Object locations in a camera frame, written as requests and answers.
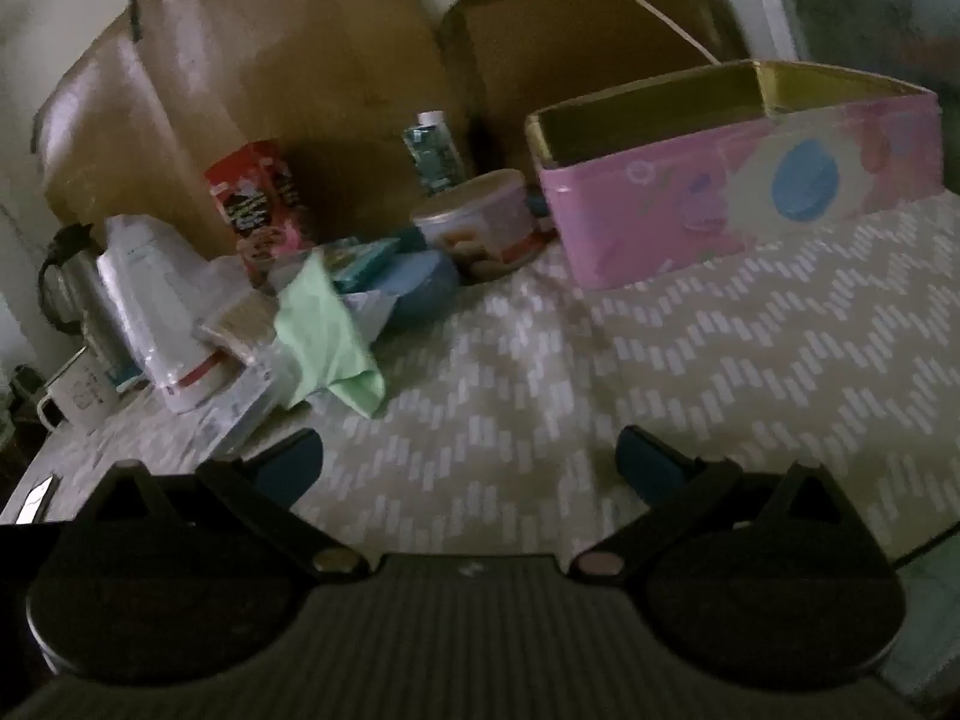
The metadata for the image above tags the white cable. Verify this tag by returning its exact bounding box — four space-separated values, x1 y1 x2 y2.
517 0 725 65

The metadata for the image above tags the pink cardboard box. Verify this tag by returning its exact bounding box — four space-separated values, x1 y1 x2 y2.
525 58 944 292

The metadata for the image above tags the red snack bag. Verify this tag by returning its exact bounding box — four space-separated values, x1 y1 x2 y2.
204 139 316 275

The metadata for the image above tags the chevron patterned tablecloth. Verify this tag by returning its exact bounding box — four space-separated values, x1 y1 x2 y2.
0 191 960 563

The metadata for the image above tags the clear sleeve of plastic cups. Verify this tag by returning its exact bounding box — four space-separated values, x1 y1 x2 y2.
94 214 248 413

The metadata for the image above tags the round cookie tin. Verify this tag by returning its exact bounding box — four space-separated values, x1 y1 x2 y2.
411 169 556 284

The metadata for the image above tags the green white carton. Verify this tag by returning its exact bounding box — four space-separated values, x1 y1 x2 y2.
401 111 464 196

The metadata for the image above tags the steel thermos flask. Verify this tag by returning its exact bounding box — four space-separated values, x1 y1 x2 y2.
37 223 113 346

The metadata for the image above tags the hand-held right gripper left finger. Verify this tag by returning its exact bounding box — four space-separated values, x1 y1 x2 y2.
75 427 368 580

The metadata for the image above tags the white mug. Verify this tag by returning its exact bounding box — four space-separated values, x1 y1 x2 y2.
37 356 121 432

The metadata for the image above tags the light green cloth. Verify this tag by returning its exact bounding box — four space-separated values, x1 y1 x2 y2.
274 249 387 419

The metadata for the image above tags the white paper packet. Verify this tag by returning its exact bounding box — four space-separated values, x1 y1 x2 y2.
180 360 316 458

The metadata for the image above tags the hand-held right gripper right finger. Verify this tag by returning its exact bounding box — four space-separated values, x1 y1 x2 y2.
570 426 890 582

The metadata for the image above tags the brown cardboard box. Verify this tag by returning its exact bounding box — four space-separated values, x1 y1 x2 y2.
439 0 743 173

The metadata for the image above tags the large cardboard sheet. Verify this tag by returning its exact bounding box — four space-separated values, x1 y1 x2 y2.
34 0 466 256

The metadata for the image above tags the wet wipes pack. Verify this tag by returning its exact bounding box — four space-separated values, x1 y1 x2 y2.
322 238 402 293

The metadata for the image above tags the blue plastic case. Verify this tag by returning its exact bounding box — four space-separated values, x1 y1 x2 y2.
360 251 462 331

